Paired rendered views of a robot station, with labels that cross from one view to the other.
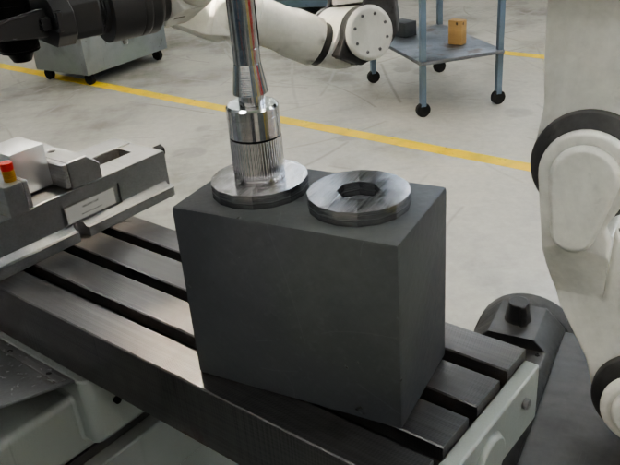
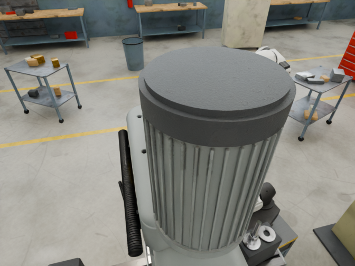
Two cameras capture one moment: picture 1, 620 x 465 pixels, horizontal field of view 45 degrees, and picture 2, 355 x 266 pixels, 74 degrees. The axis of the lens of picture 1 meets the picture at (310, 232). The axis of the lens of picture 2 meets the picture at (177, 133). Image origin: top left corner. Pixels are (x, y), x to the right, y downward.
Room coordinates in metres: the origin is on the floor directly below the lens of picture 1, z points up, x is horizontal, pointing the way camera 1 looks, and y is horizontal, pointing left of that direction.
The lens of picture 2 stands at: (0.61, 0.75, 2.34)
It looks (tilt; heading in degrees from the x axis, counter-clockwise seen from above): 39 degrees down; 306
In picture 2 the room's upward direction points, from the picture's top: straight up
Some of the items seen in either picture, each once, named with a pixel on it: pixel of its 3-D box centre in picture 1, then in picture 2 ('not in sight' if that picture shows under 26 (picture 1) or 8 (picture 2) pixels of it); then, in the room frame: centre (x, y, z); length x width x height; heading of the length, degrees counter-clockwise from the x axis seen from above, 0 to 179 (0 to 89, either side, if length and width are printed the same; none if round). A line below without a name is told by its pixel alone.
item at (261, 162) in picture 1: (256, 145); (252, 238); (0.64, 0.04, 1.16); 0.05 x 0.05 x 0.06
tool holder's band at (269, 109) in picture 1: (252, 108); (254, 234); (0.64, 0.04, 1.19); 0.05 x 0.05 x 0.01
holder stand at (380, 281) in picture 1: (315, 279); (255, 246); (0.62, 0.00, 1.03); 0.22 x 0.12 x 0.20; 60
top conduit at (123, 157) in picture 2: not in sight; (129, 178); (0.99, 0.46, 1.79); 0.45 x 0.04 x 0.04; 140
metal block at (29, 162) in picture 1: (18, 166); not in sight; (0.97, 0.39, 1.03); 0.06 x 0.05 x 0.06; 49
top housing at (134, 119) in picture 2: not in sight; (175, 160); (0.91, 0.34, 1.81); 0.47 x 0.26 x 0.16; 140
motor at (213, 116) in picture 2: not in sight; (205, 158); (0.73, 0.49, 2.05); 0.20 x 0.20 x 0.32
